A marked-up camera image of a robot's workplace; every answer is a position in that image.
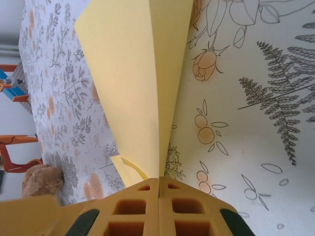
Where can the blue orange machine wall sticker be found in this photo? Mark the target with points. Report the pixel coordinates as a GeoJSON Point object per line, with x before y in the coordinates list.
{"type": "Point", "coordinates": [12, 88]}

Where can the yellow cloth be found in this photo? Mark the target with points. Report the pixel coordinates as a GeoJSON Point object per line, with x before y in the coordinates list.
{"type": "Point", "coordinates": [135, 86]}

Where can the brown teddy bear plush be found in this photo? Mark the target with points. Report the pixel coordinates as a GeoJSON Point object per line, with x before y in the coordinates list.
{"type": "Point", "coordinates": [41, 180]}

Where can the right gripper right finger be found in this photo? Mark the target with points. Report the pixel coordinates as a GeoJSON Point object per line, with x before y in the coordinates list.
{"type": "Point", "coordinates": [192, 211]}

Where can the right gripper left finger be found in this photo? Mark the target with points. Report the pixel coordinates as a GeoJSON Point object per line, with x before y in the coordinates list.
{"type": "Point", "coordinates": [128, 211]}

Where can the floral patterned tablecloth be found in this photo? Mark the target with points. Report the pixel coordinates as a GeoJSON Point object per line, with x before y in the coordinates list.
{"type": "Point", "coordinates": [246, 123]}

